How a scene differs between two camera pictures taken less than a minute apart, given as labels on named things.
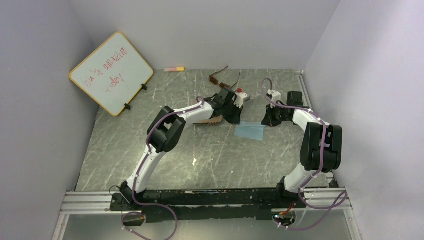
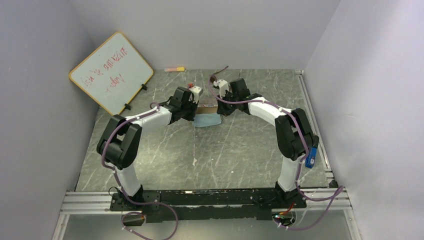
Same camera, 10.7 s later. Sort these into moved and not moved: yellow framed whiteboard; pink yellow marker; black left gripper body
Moved: black left gripper body
Not moved: yellow framed whiteboard; pink yellow marker
